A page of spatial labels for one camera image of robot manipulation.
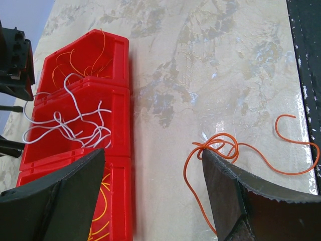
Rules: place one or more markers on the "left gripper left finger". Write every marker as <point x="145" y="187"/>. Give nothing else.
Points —
<point x="57" y="206"/>

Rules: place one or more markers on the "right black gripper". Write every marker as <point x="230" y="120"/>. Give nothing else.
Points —
<point x="17" y="66"/>

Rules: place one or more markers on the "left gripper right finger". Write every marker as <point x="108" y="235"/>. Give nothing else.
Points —
<point x="247" y="207"/>

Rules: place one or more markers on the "red three-compartment bin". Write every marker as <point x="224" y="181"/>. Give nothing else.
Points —
<point x="82" y="104"/>

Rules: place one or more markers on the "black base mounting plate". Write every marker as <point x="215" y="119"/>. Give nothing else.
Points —
<point x="304" y="18"/>

